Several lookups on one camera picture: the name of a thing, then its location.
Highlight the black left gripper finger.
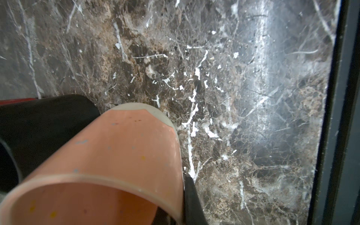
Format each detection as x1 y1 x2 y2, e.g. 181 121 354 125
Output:
184 175 208 225

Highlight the cream and peach mug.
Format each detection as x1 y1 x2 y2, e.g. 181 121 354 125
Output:
1 103 184 225

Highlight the red mug black handle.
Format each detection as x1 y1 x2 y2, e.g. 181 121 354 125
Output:
0 98 37 106

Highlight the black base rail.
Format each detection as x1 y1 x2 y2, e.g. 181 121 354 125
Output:
307 1 360 225

